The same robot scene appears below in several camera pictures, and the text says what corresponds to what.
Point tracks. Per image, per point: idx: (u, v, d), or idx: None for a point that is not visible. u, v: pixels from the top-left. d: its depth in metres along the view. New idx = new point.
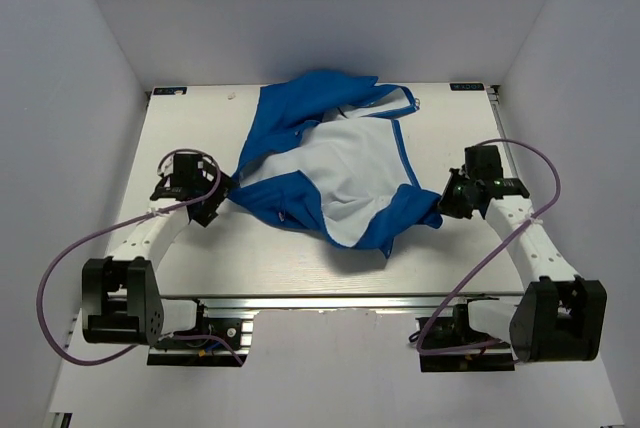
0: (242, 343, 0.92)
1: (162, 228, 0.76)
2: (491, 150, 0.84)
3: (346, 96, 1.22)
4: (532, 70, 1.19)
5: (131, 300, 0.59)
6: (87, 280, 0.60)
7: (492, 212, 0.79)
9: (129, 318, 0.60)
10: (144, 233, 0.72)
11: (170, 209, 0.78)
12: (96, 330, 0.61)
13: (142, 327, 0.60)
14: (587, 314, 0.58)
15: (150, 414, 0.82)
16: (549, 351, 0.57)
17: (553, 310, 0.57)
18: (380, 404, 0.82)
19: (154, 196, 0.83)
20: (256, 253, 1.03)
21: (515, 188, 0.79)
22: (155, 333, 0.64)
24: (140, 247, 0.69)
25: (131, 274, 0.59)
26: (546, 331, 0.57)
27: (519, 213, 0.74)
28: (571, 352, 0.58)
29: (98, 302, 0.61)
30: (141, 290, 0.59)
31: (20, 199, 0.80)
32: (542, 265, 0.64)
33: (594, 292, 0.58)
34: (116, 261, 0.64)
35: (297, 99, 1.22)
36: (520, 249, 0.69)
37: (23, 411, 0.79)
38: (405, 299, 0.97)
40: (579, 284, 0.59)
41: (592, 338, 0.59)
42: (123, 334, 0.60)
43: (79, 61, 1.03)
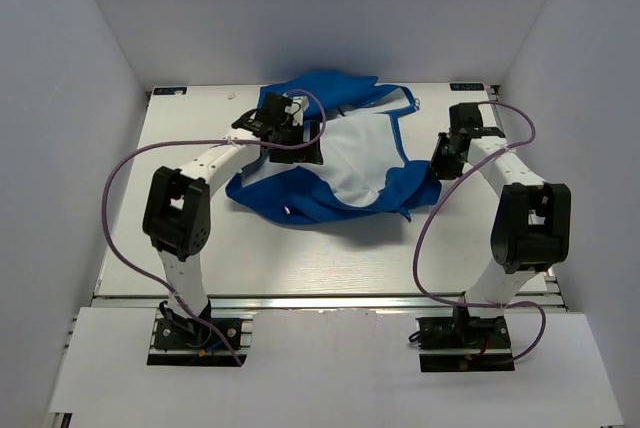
0: (242, 343, 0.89)
1: (230, 159, 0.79)
2: (472, 106, 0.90)
3: (347, 96, 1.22)
4: (532, 70, 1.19)
5: (186, 209, 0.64)
6: (156, 181, 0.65)
7: (473, 152, 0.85)
9: (176, 227, 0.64)
10: (213, 158, 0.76)
11: (244, 143, 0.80)
12: (149, 226, 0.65)
13: (186, 237, 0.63)
14: (556, 211, 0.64)
15: (150, 413, 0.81)
16: (524, 247, 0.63)
17: (523, 207, 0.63)
18: (381, 403, 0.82)
19: (238, 124, 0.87)
20: (256, 253, 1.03)
21: (491, 132, 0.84)
22: (195, 248, 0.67)
24: (206, 168, 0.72)
25: (193, 189, 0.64)
26: (518, 226, 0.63)
27: (495, 147, 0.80)
28: (546, 249, 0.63)
29: (159, 203, 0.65)
30: (197, 207, 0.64)
31: (21, 197, 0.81)
32: (514, 178, 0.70)
33: (560, 192, 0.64)
34: (183, 174, 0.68)
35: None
36: (496, 169, 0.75)
37: (23, 410, 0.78)
38: (405, 299, 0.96)
40: (547, 187, 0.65)
41: (562, 236, 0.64)
42: (169, 239, 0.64)
43: (78, 60, 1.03)
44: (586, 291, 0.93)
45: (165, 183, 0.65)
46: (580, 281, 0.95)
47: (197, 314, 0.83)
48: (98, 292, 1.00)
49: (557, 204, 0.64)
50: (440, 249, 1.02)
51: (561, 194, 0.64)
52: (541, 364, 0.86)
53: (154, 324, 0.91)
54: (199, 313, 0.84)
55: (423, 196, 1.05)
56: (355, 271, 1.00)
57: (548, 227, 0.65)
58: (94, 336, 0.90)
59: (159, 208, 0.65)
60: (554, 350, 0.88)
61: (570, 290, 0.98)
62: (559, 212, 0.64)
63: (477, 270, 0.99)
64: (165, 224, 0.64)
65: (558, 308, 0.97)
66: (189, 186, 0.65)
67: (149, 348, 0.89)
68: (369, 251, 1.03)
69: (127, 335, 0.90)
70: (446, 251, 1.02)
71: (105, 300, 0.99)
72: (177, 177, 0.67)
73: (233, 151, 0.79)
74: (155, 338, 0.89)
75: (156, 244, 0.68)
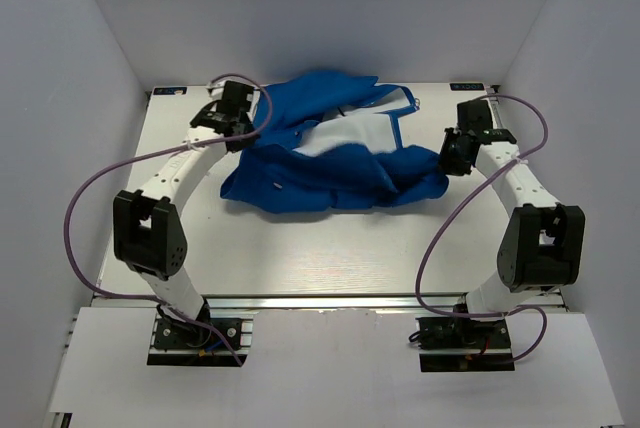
0: (242, 343, 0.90)
1: (193, 166, 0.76)
2: (481, 104, 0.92)
3: (347, 96, 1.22)
4: (532, 70, 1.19)
5: (155, 232, 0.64)
6: (118, 208, 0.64)
7: (483, 159, 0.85)
9: (151, 251, 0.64)
10: (175, 170, 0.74)
11: (205, 144, 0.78)
12: (124, 253, 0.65)
13: (163, 258, 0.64)
14: (567, 235, 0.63)
15: (149, 413, 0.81)
16: (532, 271, 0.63)
17: (533, 232, 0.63)
18: (380, 403, 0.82)
19: (195, 122, 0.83)
20: (257, 253, 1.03)
21: (503, 137, 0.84)
22: (174, 266, 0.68)
24: (170, 183, 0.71)
25: (158, 210, 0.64)
26: (528, 251, 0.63)
27: (506, 156, 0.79)
28: (554, 273, 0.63)
29: (127, 228, 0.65)
30: (166, 227, 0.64)
31: (21, 198, 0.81)
32: (525, 197, 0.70)
33: (574, 216, 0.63)
34: (145, 196, 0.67)
35: (297, 99, 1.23)
36: (506, 183, 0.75)
37: (23, 410, 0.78)
38: (405, 299, 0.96)
40: (558, 210, 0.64)
41: (572, 261, 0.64)
42: (146, 263, 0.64)
43: (79, 60, 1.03)
44: (586, 292, 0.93)
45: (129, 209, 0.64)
46: (580, 281, 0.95)
47: (196, 317, 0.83)
48: (98, 293, 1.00)
49: (569, 229, 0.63)
50: (439, 248, 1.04)
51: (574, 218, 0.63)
52: (541, 364, 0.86)
53: (154, 324, 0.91)
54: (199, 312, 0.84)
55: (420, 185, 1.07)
56: (355, 271, 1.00)
57: (559, 250, 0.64)
58: (93, 336, 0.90)
59: (128, 234, 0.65)
60: (554, 350, 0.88)
61: (570, 290, 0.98)
62: (571, 238, 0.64)
63: (478, 273, 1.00)
64: (138, 249, 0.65)
65: (557, 308, 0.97)
66: (154, 210, 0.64)
67: (149, 349, 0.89)
68: (369, 252, 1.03)
69: (127, 334, 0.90)
70: (444, 249, 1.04)
71: (105, 300, 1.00)
72: (139, 199, 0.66)
73: (194, 158, 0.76)
74: (155, 338, 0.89)
75: (134, 268, 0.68)
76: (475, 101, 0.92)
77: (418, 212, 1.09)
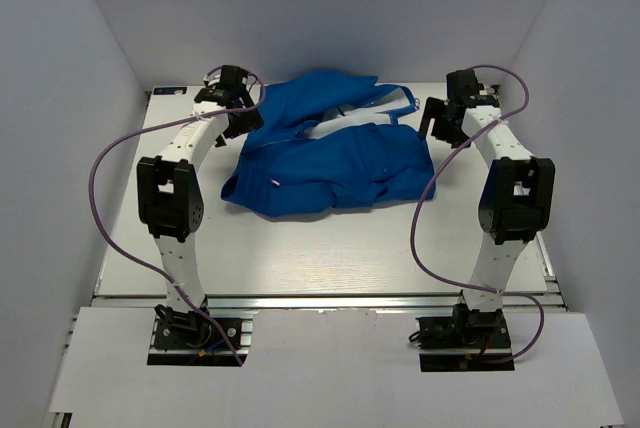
0: (242, 343, 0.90)
1: (203, 134, 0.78)
2: (467, 73, 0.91)
3: (347, 97, 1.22)
4: (532, 70, 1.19)
5: (178, 192, 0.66)
6: (140, 172, 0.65)
7: (468, 123, 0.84)
9: (174, 211, 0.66)
10: (188, 137, 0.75)
11: (213, 115, 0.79)
12: (147, 215, 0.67)
13: (186, 217, 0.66)
14: (539, 185, 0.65)
15: (149, 413, 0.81)
16: (507, 219, 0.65)
17: (508, 182, 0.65)
18: (380, 403, 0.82)
19: (199, 98, 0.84)
20: (257, 253, 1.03)
21: (488, 100, 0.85)
22: (194, 226, 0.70)
24: (186, 148, 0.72)
25: (180, 171, 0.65)
26: (503, 198, 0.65)
27: (489, 118, 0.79)
28: (528, 220, 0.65)
29: (149, 192, 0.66)
30: (189, 187, 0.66)
31: (22, 197, 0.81)
32: (503, 152, 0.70)
33: (545, 167, 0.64)
34: (165, 160, 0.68)
35: (298, 97, 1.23)
36: (488, 142, 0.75)
37: (23, 410, 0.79)
38: (404, 299, 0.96)
40: (532, 162, 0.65)
41: (545, 207, 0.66)
42: (170, 223, 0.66)
43: (78, 59, 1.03)
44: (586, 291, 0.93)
45: (152, 172, 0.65)
46: (580, 281, 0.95)
47: (199, 306, 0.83)
48: (98, 293, 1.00)
49: (541, 179, 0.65)
50: (434, 239, 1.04)
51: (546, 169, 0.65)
52: (541, 364, 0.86)
53: (154, 324, 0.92)
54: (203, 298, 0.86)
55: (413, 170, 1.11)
56: (355, 271, 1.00)
57: (532, 199, 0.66)
58: (93, 336, 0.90)
59: (151, 197, 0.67)
60: (554, 350, 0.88)
61: (570, 290, 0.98)
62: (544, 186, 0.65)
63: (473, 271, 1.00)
64: (161, 211, 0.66)
65: (557, 308, 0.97)
66: (175, 171, 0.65)
67: (149, 348, 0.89)
68: (368, 252, 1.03)
69: (127, 334, 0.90)
70: (440, 242, 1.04)
71: (105, 299, 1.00)
72: (160, 163, 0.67)
73: (203, 127, 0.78)
74: (155, 338, 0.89)
75: (155, 232, 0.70)
76: (464, 69, 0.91)
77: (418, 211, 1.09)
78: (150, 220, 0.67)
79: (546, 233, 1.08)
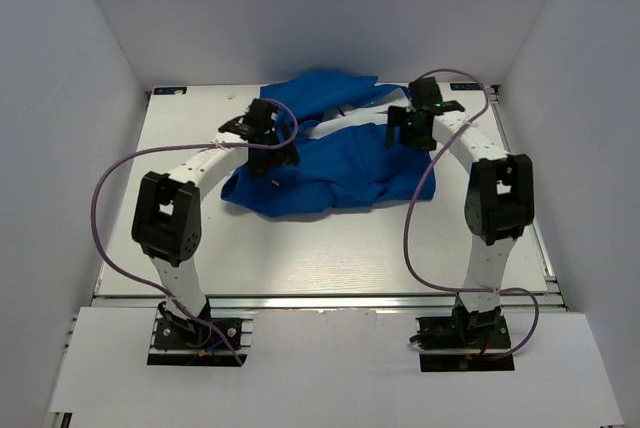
0: (242, 343, 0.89)
1: (219, 163, 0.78)
2: (429, 80, 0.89)
3: (346, 96, 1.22)
4: (532, 70, 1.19)
5: (176, 215, 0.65)
6: (144, 186, 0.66)
7: (438, 130, 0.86)
9: (167, 235, 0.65)
10: (202, 162, 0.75)
11: (232, 147, 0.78)
12: (139, 232, 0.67)
13: (177, 242, 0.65)
14: (520, 181, 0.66)
15: (149, 413, 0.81)
16: (496, 219, 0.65)
17: (491, 182, 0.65)
18: (380, 403, 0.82)
19: (224, 129, 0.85)
20: (257, 253, 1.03)
21: (452, 106, 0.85)
22: (186, 254, 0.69)
24: (194, 173, 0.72)
25: (181, 194, 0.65)
26: (489, 198, 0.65)
27: (458, 122, 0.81)
28: (515, 217, 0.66)
29: (148, 209, 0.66)
30: (187, 213, 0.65)
31: (22, 197, 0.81)
32: (479, 153, 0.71)
33: (523, 163, 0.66)
34: (172, 179, 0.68)
35: (297, 98, 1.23)
36: (462, 146, 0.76)
37: (23, 410, 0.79)
38: (401, 299, 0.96)
40: (511, 159, 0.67)
41: (528, 201, 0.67)
42: (160, 246, 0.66)
43: (79, 59, 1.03)
44: (586, 292, 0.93)
45: (154, 189, 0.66)
46: (580, 281, 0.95)
47: (197, 314, 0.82)
48: (98, 293, 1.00)
49: (522, 175, 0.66)
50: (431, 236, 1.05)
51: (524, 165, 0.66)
52: (541, 364, 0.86)
53: (154, 324, 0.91)
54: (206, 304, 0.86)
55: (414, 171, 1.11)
56: (355, 271, 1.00)
57: (515, 195, 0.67)
58: (93, 336, 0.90)
59: (147, 215, 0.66)
60: (554, 350, 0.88)
61: (570, 290, 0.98)
62: (525, 182, 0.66)
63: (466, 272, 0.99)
64: (155, 231, 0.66)
65: (557, 309, 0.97)
66: (178, 193, 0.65)
67: (149, 348, 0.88)
68: (369, 252, 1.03)
69: (126, 334, 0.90)
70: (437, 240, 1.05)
71: (105, 299, 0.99)
72: (166, 182, 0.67)
73: (221, 156, 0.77)
74: (155, 338, 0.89)
75: (147, 250, 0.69)
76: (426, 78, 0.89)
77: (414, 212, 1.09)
78: (143, 238, 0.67)
79: (546, 233, 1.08)
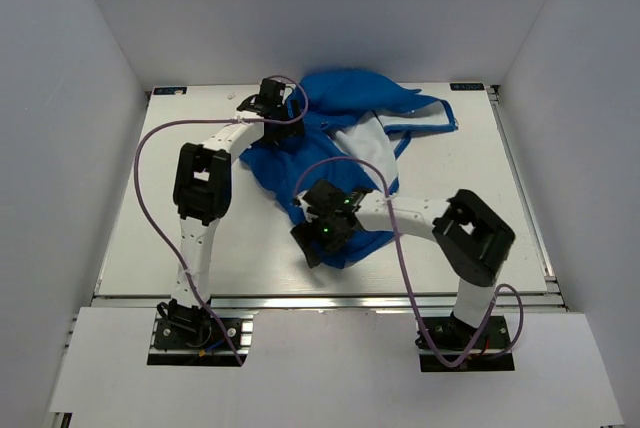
0: (242, 343, 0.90)
1: (243, 135, 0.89)
2: (320, 187, 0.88)
3: (386, 101, 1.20)
4: (532, 70, 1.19)
5: (212, 180, 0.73)
6: (184, 155, 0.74)
7: (368, 220, 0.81)
9: (205, 196, 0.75)
10: (229, 135, 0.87)
11: (252, 120, 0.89)
12: (181, 194, 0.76)
13: (214, 203, 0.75)
14: (478, 211, 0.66)
15: (149, 413, 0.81)
16: (491, 260, 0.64)
17: (462, 233, 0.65)
18: (380, 402, 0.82)
19: (241, 108, 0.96)
20: (257, 254, 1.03)
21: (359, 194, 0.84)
22: (220, 213, 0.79)
24: (224, 144, 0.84)
25: (216, 161, 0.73)
26: (473, 247, 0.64)
27: (378, 203, 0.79)
28: (500, 245, 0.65)
29: (187, 174, 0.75)
30: (222, 177, 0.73)
31: (21, 198, 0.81)
32: (427, 215, 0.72)
33: (465, 198, 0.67)
34: (206, 149, 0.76)
35: (341, 87, 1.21)
36: (403, 221, 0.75)
37: (23, 409, 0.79)
38: (404, 299, 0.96)
40: (458, 200, 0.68)
41: (498, 222, 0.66)
42: (200, 206, 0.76)
43: (79, 59, 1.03)
44: (586, 292, 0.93)
45: (193, 158, 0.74)
46: (580, 281, 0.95)
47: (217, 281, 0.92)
48: (98, 293, 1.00)
49: (474, 206, 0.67)
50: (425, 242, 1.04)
51: (467, 199, 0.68)
52: (541, 364, 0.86)
53: (154, 324, 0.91)
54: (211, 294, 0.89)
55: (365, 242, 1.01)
56: (355, 271, 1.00)
57: (486, 228, 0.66)
58: (93, 337, 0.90)
59: (187, 180, 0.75)
60: (554, 350, 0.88)
61: (570, 290, 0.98)
62: (480, 210, 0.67)
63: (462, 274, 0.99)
64: (195, 192, 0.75)
65: (558, 308, 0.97)
66: (213, 160, 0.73)
67: (149, 349, 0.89)
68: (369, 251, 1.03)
69: (126, 334, 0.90)
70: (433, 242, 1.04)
71: (106, 300, 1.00)
72: (201, 152, 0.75)
73: (243, 129, 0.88)
74: (155, 338, 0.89)
75: (183, 211, 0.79)
76: (315, 186, 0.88)
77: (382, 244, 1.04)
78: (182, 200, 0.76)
79: (546, 234, 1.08)
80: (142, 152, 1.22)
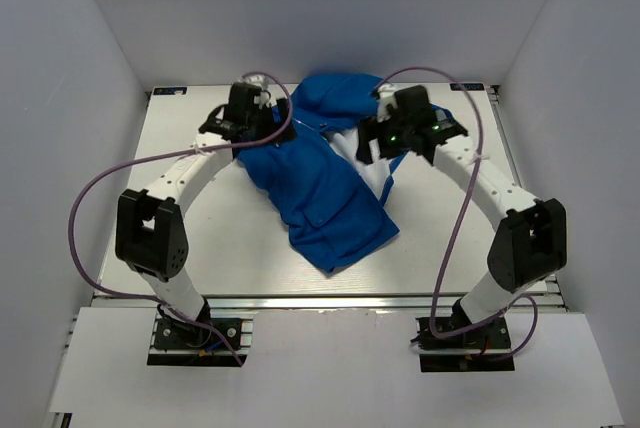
0: (242, 343, 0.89)
1: (201, 169, 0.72)
2: (420, 95, 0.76)
3: None
4: (532, 70, 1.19)
5: (157, 234, 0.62)
6: (122, 208, 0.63)
7: (439, 159, 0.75)
9: (152, 253, 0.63)
10: (181, 172, 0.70)
11: (213, 149, 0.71)
12: (124, 253, 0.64)
13: (162, 262, 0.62)
14: (553, 231, 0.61)
15: (148, 414, 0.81)
16: (529, 274, 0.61)
17: (524, 241, 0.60)
18: (380, 402, 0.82)
19: (203, 129, 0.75)
20: (256, 255, 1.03)
21: (453, 131, 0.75)
22: (175, 268, 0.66)
24: (174, 187, 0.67)
25: (160, 212, 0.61)
26: (522, 257, 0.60)
27: (466, 154, 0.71)
28: (548, 266, 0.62)
29: (129, 229, 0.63)
30: (166, 231, 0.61)
31: (21, 198, 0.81)
32: (503, 200, 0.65)
33: (555, 210, 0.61)
34: (150, 196, 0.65)
35: (342, 90, 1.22)
36: (477, 186, 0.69)
37: (23, 409, 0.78)
38: (404, 299, 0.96)
40: (543, 204, 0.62)
41: (562, 251, 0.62)
42: (147, 264, 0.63)
43: (79, 58, 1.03)
44: (586, 293, 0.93)
45: (132, 209, 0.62)
46: (580, 281, 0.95)
47: (193, 317, 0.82)
48: (98, 293, 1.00)
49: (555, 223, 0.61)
50: (424, 242, 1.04)
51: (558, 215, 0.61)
52: (541, 364, 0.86)
53: (154, 324, 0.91)
54: (201, 310, 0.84)
55: (357, 246, 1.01)
56: (355, 271, 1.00)
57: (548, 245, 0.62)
58: (93, 337, 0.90)
59: (129, 236, 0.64)
60: (554, 350, 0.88)
61: (570, 290, 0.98)
62: (557, 232, 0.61)
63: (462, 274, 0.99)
64: (138, 250, 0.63)
65: (558, 309, 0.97)
66: (157, 211, 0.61)
67: (149, 349, 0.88)
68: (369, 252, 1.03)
69: (126, 334, 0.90)
70: (431, 241, 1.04)
71: (106, 300, 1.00)
72: (144, 200, 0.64)
73: (200, 162, 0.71)
74: (155, 338, 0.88)
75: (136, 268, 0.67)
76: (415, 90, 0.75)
77: (379, 247, 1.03)
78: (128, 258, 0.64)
79: None
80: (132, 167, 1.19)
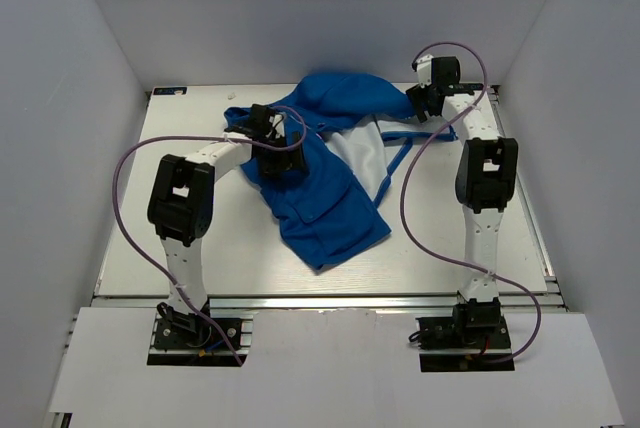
0: (242, 343, 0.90)
1: (230, 153, 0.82)
2: (451, 60, 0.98)
3: (386, 106, 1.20)
4: (532, 70, 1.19)
5: (192, 193, 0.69)
6: (163, 169, 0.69)
7: (447, 109, 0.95)
9: (183, 212, 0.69)
10: (214, 149, 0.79)
11: (239, 141, 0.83)
12: (155, 212, 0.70)
13: (192, 222, 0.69)
14: (505, 160, 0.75)
15: (149, 414, 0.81)
16: (479, 191, 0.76)
17: (477, 160, 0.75)
18: (380, 402, 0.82)
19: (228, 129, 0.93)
20: (257, 253, 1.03)
21: (462, 88, 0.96)
22: (199, 232, 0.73)
24: (208, 158, 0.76)
25: (199, 172, 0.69)
26: (474, 170, 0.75)
27: (464, 104, 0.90)
28: (496, 190, 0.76)
29: (165, 189, 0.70)
30: (202, 191, 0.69)
31: (20, 198, 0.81)
32: (475, 133, 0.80)
33: (511, 145, 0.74)
34: (188, 162, 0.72)
35: (342, 89, 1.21)
36: (462, 126, 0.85)
37: (23, 408, 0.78)
38: (404, 299, 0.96)
40: (501, 141, 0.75)
41: (510, 181, 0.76)
42: (176, 225, 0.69)
43: (79, 57, 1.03)
44: (586, 292, 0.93)
45: (172, 169, 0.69)
46: (580, 281, 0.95)
47: (199, 308, 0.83)
48: (98, 293, 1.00)
49: (508, 156, 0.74)
50: (424, 241, 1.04)
51: (512, 147, 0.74)
52: (541, 364, 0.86)
53: (154, 324, 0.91)
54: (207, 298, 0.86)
55: (347, 243, 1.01)
56: (355, 271, 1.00)
57: (499, 173, 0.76)
58: (93, 336, 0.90)
59: (164, 194, 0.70)
60: (554, 350, 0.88)
61: (570, 289, 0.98)
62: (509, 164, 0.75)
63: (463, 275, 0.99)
64: (170, 210, 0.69)
65: (557, 308, 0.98)
66: (195, 171, 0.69)
67: (149, 349, 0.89)
68: (369, 251, 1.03)
69: (126, 334, 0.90)
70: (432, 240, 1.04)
71: (106, 300, 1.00)
72: (182, 164, 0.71)
73: (231, 147, 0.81)
74: (155, 338, 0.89)
75: (161, 231, 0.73)
76: (445, 57, 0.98)
77: (369, 245, 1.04)
78: (157, 217, 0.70)
79: (546, 233, 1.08)
80: (136, 151, 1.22)
